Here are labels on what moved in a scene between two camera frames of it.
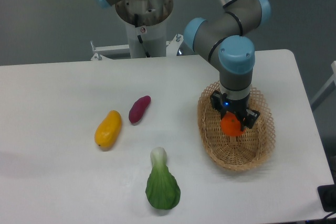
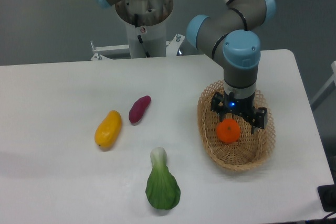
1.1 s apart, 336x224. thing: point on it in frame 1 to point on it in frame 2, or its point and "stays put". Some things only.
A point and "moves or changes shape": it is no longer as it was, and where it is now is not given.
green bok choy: (162, 189) stays put
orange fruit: (230, 125) moves or changes shape
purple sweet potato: (138, 108) stays put
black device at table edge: (327, 196) stays put
